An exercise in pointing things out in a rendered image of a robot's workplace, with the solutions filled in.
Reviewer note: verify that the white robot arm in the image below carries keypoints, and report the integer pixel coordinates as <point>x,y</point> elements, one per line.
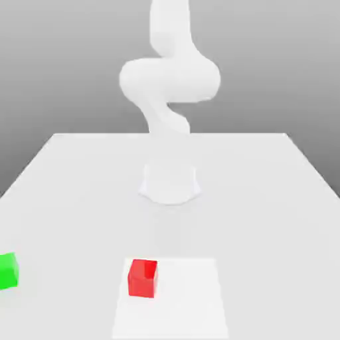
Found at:
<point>170,79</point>

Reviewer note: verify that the small red cube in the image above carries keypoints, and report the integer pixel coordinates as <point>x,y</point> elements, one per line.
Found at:
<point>142,283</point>

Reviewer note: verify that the small green cube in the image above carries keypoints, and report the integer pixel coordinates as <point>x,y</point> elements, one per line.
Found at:
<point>8,271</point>

